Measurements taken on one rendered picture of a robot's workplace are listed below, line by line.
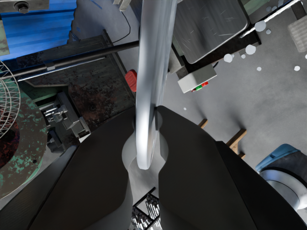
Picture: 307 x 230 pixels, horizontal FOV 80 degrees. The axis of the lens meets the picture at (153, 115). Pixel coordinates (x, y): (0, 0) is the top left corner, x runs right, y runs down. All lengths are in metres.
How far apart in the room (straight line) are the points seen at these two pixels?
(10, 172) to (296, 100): 1.72
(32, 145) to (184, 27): 1.31
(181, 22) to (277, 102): 0.92
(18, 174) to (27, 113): 0.41
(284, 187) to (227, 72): 0.88
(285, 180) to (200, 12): 0.42
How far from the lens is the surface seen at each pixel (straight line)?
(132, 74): 0.62
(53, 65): 1.18
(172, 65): 0.65
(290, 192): 0.56
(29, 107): 1.57
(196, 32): 0.40
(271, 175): 0.57
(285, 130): 1.31
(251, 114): 1.33
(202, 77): 0.66
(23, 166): 1.52
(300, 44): 0.98
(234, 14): 0.37
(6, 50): 0.43
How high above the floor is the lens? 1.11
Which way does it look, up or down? 35 degrees down
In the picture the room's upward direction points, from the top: 120 degrees counter-clockwise
